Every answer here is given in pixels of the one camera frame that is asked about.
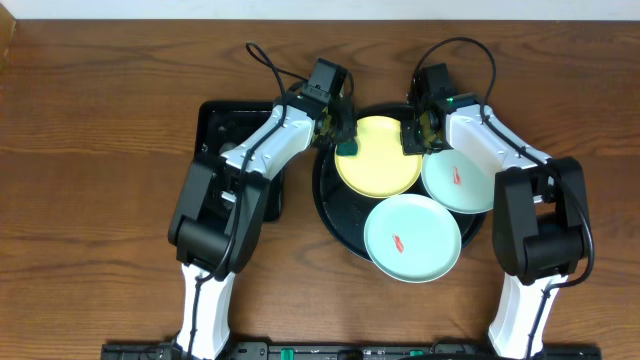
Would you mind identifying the black rectangular tray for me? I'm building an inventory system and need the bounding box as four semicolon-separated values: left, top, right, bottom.
194;100;284;222

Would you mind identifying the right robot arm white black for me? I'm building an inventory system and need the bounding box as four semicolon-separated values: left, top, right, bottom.
402;92;595;359

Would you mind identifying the yellow plate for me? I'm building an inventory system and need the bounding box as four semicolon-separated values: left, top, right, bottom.
334;115;423;198

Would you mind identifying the green yellow sponge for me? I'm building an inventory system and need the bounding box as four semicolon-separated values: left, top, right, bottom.
335;139;359;157

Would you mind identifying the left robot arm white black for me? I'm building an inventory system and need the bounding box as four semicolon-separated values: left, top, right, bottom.
168;93;355;359

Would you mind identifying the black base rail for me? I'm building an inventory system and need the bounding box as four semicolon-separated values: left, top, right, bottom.
99;339;601;360

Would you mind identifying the light green plate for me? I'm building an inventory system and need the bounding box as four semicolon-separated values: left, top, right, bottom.
421;150;494;214
363;194;462;283

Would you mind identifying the light green plate front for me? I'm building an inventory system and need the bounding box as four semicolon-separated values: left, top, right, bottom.
363;194;462;283

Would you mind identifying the black round tray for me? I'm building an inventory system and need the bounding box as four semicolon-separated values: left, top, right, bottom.
312;103;487;262

